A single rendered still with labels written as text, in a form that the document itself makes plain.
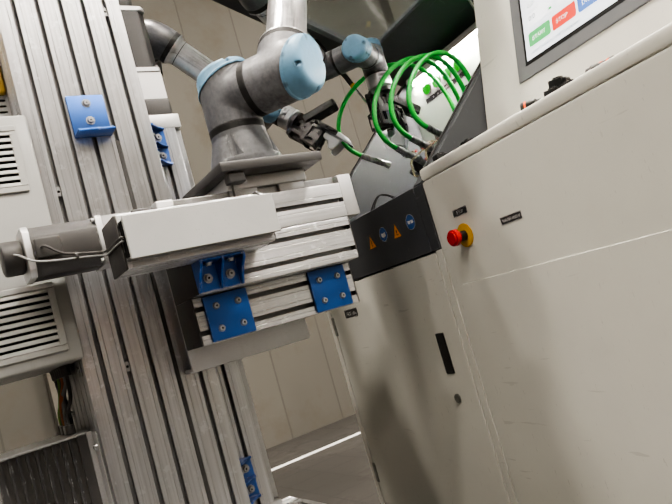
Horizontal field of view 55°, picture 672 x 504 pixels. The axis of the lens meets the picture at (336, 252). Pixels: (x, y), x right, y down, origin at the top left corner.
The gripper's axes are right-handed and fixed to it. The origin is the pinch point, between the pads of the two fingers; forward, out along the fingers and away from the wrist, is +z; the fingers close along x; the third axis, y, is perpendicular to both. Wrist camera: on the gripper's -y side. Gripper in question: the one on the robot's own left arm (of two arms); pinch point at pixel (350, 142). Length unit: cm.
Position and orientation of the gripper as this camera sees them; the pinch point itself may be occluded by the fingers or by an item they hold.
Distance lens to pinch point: 202.7
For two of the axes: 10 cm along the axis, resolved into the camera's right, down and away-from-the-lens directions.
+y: -5.3, 8.4, -1.0
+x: -2.2, -2.5, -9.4
